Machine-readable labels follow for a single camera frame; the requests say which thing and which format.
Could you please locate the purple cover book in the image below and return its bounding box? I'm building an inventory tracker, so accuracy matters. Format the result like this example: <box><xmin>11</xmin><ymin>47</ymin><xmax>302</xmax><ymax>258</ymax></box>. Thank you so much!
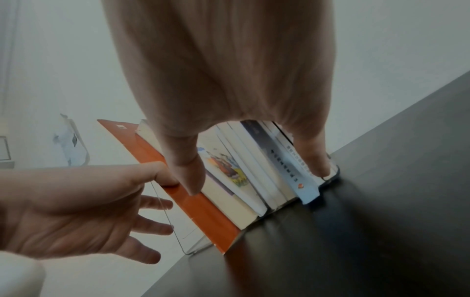
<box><xmin>135</xmin><ymin>119</ymin><xmax>260</xmax><ymax>231</ymax></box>

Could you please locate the black table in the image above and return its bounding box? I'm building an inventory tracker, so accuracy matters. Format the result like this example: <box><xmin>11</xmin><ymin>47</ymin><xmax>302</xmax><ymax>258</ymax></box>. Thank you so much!
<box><xmin>141</xmin><ymin>69</ymin><xmax>470</xmax><ymax>297</ymax></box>

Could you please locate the black cover book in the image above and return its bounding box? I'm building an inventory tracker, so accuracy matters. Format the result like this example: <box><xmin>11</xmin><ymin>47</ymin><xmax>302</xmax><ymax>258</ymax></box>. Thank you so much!
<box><xmin>239</xmin><ymin>119</ymin><xmax>319</xmax><ymax>205</ymax></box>

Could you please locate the clear acrylic book organizer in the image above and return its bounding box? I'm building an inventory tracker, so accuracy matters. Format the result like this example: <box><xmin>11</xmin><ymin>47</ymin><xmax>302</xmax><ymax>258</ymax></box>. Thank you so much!
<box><xmin>52</xmin><ymin>113</ymin><xmax>215</xmax><ymax>256</ymax></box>

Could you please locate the blue spine textbook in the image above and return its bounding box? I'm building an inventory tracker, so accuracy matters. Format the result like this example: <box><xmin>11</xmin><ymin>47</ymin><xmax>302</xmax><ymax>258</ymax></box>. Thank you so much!
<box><xmin>273</xmin><ymin>121</ymin><xmax>342</xmax><ymax>188</ymax></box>
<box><xmin>261</xmin><ymin>120</ymin><xmax>328</xmax><ymax>187</ymax></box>

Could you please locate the person's right hand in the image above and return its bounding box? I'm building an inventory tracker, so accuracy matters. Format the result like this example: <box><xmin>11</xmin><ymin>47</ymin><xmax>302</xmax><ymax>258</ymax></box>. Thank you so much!
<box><xmin>100</xmin><ymin>0</ymin><xmax>337</xmax><ymax>197</ymax></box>

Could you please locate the person's left hand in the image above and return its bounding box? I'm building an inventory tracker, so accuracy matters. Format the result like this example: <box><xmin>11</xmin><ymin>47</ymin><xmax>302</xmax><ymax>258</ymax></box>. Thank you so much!
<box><xmin>0</xmin><ymin>161</ymin><xmax>181</xmax><ymax>265</ymax></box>

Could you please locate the white cartoon cover book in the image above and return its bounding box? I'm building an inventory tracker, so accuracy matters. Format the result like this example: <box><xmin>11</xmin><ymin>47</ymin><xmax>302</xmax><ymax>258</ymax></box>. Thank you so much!
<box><xmin>214</xmin><ymin>121</ymin><xmax>285</xmax><ymax>211</ymax></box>

